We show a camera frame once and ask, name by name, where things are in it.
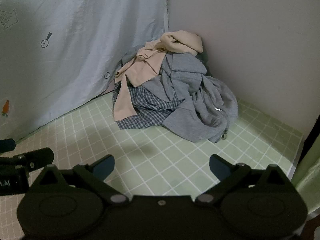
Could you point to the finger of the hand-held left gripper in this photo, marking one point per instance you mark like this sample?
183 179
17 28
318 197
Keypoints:
6 145
37 157

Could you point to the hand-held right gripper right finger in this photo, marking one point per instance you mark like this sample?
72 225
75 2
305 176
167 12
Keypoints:
218 168

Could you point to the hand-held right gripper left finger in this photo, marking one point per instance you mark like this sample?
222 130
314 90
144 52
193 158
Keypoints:
105 167

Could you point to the beige garment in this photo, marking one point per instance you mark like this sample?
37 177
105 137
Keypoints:
140 70

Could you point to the green checked bed sheet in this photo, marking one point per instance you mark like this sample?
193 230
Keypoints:
175 150

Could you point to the blue plaid shirt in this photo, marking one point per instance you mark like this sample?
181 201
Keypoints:
147 110

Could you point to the green curtain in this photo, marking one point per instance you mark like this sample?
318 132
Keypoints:
310 177

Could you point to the grey zip hoodie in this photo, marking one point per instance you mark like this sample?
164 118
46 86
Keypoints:
185 80

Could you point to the light blue carrot print curtain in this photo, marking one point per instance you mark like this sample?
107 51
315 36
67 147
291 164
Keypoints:
75 42

